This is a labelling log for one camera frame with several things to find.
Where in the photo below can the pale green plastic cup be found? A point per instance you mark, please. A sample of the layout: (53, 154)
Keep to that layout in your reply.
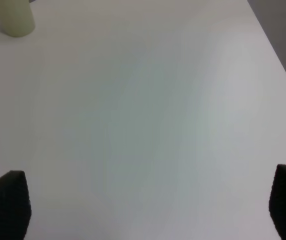
(16, 17)

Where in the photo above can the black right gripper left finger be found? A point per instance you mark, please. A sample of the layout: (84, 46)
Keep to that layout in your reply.
(15, 206)

